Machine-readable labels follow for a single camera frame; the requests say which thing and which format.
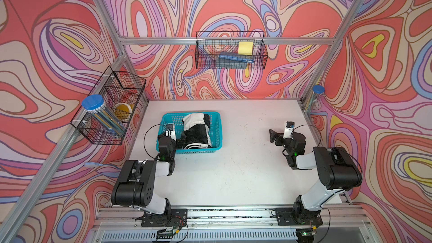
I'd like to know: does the teal plastic basket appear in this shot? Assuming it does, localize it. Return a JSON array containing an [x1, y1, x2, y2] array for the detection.
[[158, 111, 223, 154]]

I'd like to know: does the black white checkered pillowcase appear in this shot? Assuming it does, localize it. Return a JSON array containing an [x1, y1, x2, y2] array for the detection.
[[182, 112, 212, 149]]

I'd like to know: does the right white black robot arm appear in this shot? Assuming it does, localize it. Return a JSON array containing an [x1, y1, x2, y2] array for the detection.
[[269, 129, 363, 224]]

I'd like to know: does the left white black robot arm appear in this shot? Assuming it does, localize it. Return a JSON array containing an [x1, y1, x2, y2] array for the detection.
[[111, 135, 177, 215]]

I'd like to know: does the yellow tape roll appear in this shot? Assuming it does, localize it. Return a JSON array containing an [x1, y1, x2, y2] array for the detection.
[[113, 102, 133, 122]]

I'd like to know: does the small blue capped tube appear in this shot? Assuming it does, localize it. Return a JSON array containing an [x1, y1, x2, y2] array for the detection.
[[304, 84, 325, 113]]

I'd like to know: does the clear jar with blue lid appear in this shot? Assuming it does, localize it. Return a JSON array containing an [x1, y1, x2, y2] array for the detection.
[[81, 94, 126, 138]]

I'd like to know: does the green circuit board left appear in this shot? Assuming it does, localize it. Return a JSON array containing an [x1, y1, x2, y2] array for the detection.
[[156, 229, 180, 240]]

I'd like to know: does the green circuit board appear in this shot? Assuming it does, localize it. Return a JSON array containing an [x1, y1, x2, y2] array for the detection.
[[296, 228, 317, 237], [156, 229, 180, 240]]

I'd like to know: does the green circuit board right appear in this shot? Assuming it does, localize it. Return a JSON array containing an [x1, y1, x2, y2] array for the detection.
[[296, 228, 317, 237]]

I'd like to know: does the yellow sticky note pad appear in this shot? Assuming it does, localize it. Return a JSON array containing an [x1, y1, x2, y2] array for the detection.
[[237, 41, 254, 56]]

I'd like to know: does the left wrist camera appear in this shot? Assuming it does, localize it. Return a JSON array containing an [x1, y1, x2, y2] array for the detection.
[[165, 123, 176, 140]]

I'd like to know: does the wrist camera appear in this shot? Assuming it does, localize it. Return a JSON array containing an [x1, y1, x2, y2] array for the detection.
[[165, 123, 176, 140], [283, 121, 295, 139]]

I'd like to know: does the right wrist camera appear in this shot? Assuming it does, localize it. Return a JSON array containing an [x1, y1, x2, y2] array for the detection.
[[283, 121, 295, 139]]

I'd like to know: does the black wire basket on left rail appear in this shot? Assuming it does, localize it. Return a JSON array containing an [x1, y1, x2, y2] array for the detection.
[[70, 66, 146, 145]]

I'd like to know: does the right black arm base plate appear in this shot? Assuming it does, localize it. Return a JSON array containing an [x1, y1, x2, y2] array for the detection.
[[274, 207, 323, 227]]

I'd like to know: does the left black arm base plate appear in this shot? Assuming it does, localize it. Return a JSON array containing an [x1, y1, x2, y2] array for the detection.
[[141, 209, 188, 228]]

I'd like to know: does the blue cable connector on wall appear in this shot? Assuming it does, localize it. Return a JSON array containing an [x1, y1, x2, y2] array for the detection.
[[84, 162, 102, 168]]

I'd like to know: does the aluminium front rail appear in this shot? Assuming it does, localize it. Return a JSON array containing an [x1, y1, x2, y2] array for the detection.
[[86, 205, 379, 243]]

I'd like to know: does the blue pen in wire basket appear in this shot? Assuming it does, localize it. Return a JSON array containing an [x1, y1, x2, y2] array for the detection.
[[218, 54, 255, 64]]

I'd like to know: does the black wire basket on back wall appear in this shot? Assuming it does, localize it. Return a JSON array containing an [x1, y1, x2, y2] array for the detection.
[[195, 30, 268, 70]]

